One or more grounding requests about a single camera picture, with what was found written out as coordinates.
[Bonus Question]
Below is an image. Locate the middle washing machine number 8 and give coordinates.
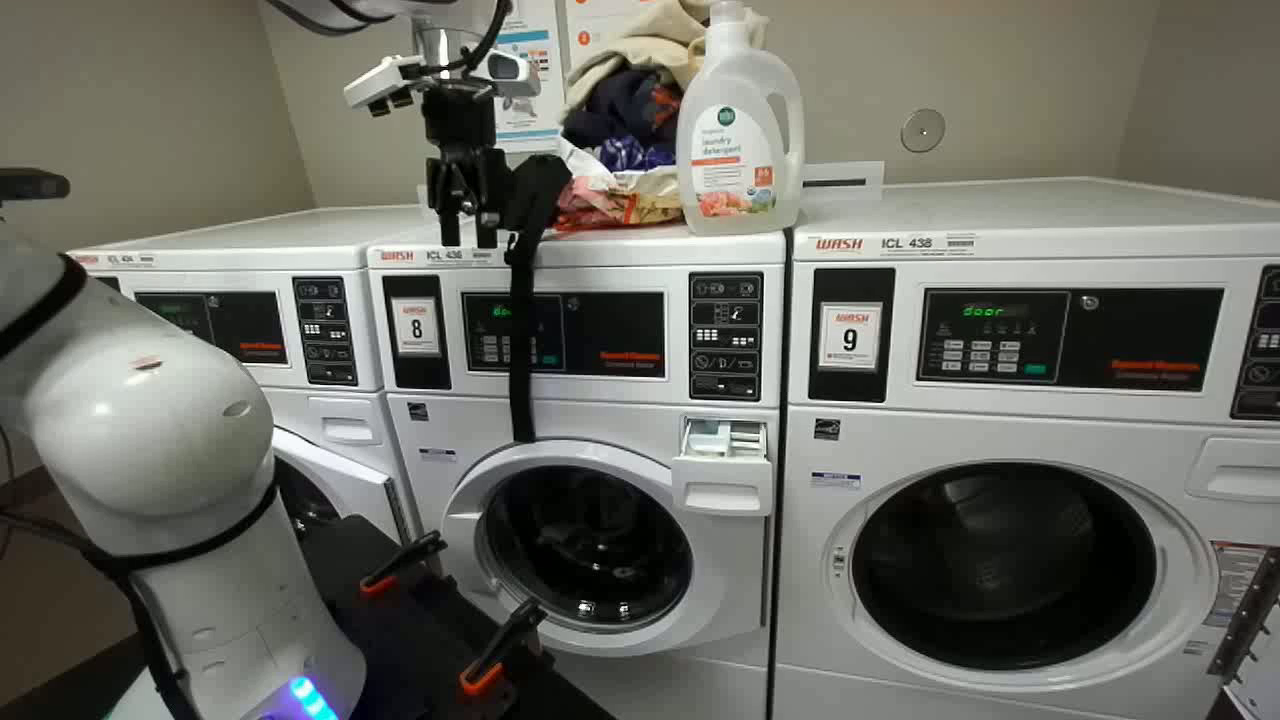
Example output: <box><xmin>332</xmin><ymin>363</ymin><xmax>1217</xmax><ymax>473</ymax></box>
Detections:
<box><xmin>368</xmin><ymin>229</ymin><xmax>787</xmax><ymax>720</ymax></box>

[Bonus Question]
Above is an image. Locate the left washing machine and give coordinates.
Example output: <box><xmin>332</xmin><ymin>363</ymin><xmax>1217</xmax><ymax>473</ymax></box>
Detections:
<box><xmin>71</xmin><ymin>207</ymin><xmax>420</xmax><ymax>540</ymax></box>

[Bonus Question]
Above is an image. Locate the right washing machine number 9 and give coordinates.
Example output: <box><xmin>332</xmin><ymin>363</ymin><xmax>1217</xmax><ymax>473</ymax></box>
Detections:
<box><xmin>771</xmin><ymin>177</ymin><xmax>1280</xmax><ymax>720</ymax></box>

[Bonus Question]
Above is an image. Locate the round wall outlet cover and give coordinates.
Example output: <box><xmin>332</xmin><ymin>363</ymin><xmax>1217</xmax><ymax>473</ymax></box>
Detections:
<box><xmin>902</xmin><ymin>107</ymin><xmax>947</xmax><ymax>156</ymax></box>

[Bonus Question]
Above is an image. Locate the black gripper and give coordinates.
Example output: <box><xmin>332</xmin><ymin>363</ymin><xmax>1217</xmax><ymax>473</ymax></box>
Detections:
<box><xmin>420</xmin><ymin>75</ymin><xmax>511</xmax><ymax>247</ymax></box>

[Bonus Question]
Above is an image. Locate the colourful laundry bag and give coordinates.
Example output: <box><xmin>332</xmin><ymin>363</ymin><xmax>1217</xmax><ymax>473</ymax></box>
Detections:
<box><xmin>556</xmin><ymin>136</ymin><xmax>683</xmax><ymax>230</ymax></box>

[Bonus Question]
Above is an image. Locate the white box behind bottle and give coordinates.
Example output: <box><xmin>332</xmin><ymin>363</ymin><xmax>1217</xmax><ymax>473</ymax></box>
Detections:
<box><xmin>802</xmin><ymin>160</ymin><xmax>885</xmax><ymax>201</ymax></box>

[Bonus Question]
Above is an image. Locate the white detergent bottle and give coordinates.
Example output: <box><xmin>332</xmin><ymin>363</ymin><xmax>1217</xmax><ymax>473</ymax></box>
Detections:
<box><xmin>675</xmin><ymin>0</ymin><xmax>804</xmax><ymax>237</ymax></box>

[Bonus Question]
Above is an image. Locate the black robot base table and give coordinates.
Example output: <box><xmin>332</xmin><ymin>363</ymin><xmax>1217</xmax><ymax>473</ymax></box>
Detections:
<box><xmin>0</xmin><ymin>512</ymin><xmax>616</xmax><ymax>720</ymax></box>

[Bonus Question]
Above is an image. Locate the beige cloth garment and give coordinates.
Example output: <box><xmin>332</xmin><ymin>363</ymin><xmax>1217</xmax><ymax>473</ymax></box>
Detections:
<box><xmin>570</xmin><ymin>0</ymin><xmax>708</xmax><ymax>104</ymax></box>

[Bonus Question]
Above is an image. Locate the black bag strap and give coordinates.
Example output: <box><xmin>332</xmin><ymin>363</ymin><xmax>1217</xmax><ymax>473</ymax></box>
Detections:
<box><xmin>500</xmin><ymin>150</ymin><xmax>578</xmax><ymax>446</ymax></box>

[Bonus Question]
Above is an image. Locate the dark navy garment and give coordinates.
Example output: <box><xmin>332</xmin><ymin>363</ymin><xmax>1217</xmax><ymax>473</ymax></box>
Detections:
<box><xmin>565</xmin><ymin>64</ymin><xmax>683</xmax><ymax>147</ymax></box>

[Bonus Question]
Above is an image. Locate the wall instruction poster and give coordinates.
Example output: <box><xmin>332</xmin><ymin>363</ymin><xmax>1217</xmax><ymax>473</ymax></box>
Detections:
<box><xmin>487</xmin><ymin>0</ymin><xmax>565</xmax><ymax>150</ymax></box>

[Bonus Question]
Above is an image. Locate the black clamp orange tip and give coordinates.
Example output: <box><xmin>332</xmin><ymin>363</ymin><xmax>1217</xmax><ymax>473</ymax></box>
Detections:
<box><xmin>355</xmin><ymin>532</ymin><xmax>448</xmax><ymax>594</ymax></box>

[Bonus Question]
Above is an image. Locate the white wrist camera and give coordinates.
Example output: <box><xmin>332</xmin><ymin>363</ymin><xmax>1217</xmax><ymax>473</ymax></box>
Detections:
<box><xmin>345</xmin><ymin>56</ymin><xmax>420</xmax><ymax>115</ymax></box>

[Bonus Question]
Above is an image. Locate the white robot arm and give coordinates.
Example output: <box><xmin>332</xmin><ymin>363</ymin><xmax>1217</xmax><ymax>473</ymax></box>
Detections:
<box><xmin>0</xmin><ymin>239</ymin><xmax>474</xmax><ymax>720</ymax></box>

